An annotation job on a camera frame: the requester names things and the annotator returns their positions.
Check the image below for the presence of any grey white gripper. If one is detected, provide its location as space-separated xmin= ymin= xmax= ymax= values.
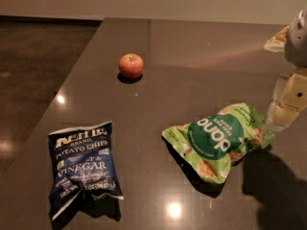
xmin=264 ymin=7 xmax=307 ymax=132

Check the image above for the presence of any red apple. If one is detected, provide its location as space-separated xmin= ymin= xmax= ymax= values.
xmin=118 ymin=54 xmax=144 ymax=80

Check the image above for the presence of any green rice chips bag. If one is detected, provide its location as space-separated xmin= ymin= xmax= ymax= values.
xmin=162 ymin=103 xmax=274 ymax=185

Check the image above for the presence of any blue potato chip bag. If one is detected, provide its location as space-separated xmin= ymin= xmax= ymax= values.
xmin=48 ymin=122 xmax=124 ymax=221

